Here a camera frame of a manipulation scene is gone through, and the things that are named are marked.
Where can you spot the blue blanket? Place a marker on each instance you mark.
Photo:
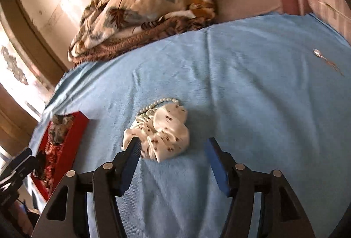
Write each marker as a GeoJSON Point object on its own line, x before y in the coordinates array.
{"type": "Point", "coordinates": [233, 84]}

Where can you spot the white floral scrunchie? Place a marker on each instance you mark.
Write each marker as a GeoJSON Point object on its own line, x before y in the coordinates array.
{"type": "Point", "coordinates": [167, 133]}

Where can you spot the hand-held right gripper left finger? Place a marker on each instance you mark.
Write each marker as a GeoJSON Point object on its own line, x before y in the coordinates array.
{"type": "Point", "coordinates": [127, 169]}

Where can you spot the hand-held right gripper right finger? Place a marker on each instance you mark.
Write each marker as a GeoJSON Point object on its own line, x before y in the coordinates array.
{"type": "Point", "coordinates": [219, 169]}

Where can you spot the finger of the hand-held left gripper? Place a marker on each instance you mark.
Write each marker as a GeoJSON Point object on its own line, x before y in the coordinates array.
{"type": "Point", "coordinates": [23, 165]}

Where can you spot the wooden bed frame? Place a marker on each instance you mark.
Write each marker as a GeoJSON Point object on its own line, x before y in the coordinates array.
{"type": "Point", "coordinates": [27, 29]}

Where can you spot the red box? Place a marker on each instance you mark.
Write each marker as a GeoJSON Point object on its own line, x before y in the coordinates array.
{"type": "Point", "coordinates": [74, 133]}

